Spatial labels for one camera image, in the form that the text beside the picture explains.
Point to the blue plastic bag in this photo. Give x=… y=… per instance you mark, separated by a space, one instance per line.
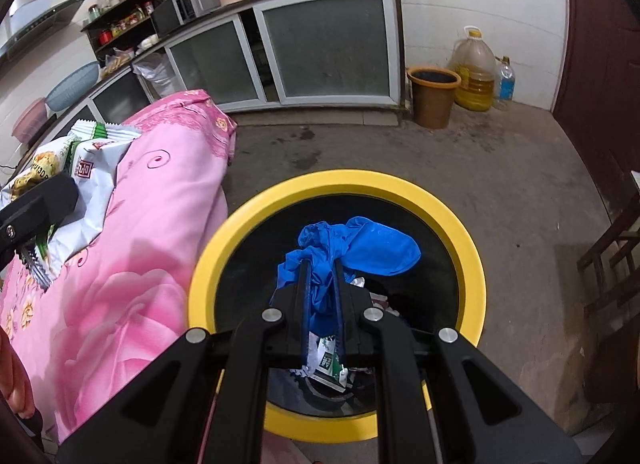
x=375 y=249

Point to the clear bag of snacks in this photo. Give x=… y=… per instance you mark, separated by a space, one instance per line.
x=117 y=63

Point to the pink floral blanket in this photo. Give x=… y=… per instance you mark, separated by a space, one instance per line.
x=135 y=269

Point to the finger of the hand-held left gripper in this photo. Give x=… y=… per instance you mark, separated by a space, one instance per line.
x=45 y=204

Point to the dark wooden shelf rack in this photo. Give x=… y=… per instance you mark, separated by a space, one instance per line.
x=125 y=19

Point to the yellow-rimmed black trash bin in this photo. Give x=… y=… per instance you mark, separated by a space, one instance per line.
x=215 y=264

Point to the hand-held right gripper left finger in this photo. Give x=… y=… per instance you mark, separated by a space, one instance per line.
x=305 y=304

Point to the person's left hand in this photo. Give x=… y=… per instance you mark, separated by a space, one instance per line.
x=15 y=374

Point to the kitchen counter cabinet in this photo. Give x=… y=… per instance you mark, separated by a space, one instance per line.
x=325 y=44

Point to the large cooking oil jug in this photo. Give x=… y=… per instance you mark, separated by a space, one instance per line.
x=475 y=77

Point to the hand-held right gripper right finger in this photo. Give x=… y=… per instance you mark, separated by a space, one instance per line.
x=340 y=304

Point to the black microwave oven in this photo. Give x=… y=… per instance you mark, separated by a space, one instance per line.
x=185 y=7

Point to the blue plastic basket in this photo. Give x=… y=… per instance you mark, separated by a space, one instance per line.
x=72 y=87

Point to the brown plastic bucket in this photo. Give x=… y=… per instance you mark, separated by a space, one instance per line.
x=432 y=99

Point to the blue label water bottle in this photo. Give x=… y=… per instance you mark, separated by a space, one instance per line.
x=505 y=84

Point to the pink plastic basin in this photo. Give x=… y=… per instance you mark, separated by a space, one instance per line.
x=29 y=119

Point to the white woven sack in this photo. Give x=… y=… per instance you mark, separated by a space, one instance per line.
x=155 y=74

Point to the white green snack packet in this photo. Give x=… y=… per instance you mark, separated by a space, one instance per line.
x=95 y=179

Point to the brown wooden door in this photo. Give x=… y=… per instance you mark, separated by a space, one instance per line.
x=605 y=44

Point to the wooden stool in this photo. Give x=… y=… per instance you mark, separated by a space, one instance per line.
x=612 y=254

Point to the crumpled white red wrapper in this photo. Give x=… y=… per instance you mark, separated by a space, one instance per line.
x=375 y=299

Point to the steel range hood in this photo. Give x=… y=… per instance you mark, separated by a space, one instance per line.
x=45 y=24

